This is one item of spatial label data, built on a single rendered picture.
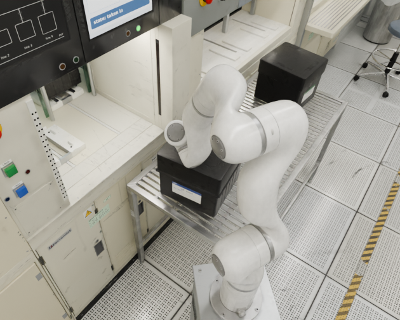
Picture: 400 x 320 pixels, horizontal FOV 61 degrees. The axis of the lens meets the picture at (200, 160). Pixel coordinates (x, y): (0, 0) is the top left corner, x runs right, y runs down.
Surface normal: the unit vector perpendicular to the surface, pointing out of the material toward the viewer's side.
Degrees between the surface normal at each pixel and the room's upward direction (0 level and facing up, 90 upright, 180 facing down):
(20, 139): 90
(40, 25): 90
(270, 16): 90
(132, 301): 0
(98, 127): 0
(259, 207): 82
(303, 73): 0
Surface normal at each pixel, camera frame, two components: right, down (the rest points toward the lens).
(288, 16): -0.59, 0.57
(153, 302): 0.06, -0.68
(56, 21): 0.81, 0.46
